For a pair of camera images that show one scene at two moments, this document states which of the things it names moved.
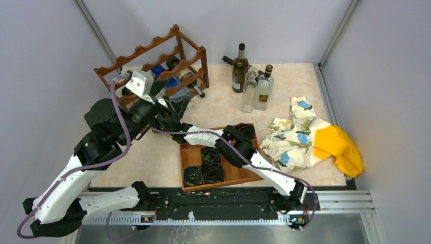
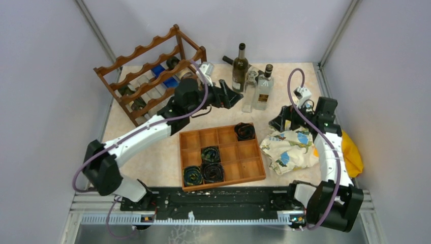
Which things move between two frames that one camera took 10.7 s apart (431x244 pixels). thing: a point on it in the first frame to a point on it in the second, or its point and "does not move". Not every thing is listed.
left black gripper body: (171, 110) to (216, 99)
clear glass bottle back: (249, 92) does not move
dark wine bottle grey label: (240, 70) does not move
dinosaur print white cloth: (290, 145) does not move
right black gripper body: (157, 125) to (287, 113)
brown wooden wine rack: (176, 59) does not move
